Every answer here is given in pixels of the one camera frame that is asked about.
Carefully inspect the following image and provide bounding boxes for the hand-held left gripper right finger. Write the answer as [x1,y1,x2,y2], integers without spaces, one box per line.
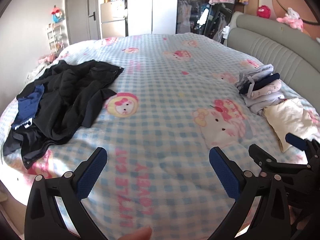
[209,147,292,240]

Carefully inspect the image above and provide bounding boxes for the grey folded cloth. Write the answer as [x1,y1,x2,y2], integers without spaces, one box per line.
[236,64,274,88]

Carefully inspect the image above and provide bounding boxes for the thin dark hoop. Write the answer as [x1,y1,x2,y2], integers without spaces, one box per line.
[272,0,320,27]

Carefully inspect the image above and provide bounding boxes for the pink and white plush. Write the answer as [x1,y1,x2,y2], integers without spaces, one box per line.
[276,7,305,32]

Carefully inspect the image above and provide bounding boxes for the cream folded cloth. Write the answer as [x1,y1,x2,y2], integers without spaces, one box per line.
[263,98,317,152]

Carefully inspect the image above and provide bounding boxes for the white wardrobe door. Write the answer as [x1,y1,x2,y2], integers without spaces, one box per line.
[127,0,178,37]

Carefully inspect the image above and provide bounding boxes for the white shelf rack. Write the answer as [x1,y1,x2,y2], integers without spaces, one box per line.
[46,23,66,53]

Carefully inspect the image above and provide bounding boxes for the white crumpled cloth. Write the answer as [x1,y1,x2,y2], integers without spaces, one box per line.
[26,62,52,81]

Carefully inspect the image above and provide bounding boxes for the silver fridge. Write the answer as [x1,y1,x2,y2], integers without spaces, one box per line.
[100,1,128,40]

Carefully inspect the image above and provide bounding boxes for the checked cartoon printed blanket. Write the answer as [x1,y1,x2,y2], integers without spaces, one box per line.
[0,33,320,240]

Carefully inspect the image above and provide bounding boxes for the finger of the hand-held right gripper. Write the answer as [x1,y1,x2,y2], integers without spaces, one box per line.
[285,133,320,165]
[248,144,312,178]

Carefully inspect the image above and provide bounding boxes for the navy striped pants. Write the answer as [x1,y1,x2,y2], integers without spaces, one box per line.
[11,84,45,130]

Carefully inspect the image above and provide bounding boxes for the red round plush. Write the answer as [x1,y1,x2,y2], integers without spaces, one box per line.
[256,5,272,20]

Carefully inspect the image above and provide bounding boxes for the grey door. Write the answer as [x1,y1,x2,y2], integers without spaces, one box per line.
[65,0,101,45]

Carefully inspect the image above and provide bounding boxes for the white printed folded pajama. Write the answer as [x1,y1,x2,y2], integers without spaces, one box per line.
[249,79,283,101]

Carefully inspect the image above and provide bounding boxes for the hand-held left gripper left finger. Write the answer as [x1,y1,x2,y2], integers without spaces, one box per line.
[24,147,108,240]

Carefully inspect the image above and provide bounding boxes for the red and blue wall plush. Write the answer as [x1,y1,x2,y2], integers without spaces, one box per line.
[51,6,65,23]

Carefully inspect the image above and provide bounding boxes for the black clothes pile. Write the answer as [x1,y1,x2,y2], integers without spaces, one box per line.
[3,60,125,170]

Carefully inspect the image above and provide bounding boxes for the open closet with clothes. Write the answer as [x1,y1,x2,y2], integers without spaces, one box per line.
[178,0,235,40]

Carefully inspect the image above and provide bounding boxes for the grey padded headboard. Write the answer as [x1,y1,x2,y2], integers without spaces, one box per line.
[226,12,320,102]

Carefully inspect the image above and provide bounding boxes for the person's left hand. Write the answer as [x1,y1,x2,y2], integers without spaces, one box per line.
[117,226,153,240]

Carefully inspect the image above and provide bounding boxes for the lavender folded cloth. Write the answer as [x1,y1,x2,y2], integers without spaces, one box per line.
[244,91,286,115]

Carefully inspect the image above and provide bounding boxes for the pink plush toy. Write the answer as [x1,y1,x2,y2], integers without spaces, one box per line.
[38,54,56,65]

